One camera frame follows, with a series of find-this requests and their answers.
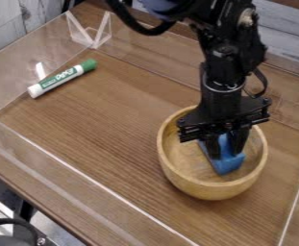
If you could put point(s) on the brown wooden bowl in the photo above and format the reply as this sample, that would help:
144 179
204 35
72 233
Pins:
187 168

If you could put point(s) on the blue rectangular block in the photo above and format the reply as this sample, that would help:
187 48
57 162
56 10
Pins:
227 162

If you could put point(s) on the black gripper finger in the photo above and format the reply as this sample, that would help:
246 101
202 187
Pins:
239 139
211 145

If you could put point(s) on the green white dry-erase marker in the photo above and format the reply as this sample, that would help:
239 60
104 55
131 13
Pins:
61 78

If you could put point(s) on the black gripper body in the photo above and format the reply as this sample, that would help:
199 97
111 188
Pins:
216 118

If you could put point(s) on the black metal base bracket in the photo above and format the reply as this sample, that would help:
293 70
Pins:
24 235

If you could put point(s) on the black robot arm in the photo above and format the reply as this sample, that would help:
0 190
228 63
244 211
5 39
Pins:
226 27

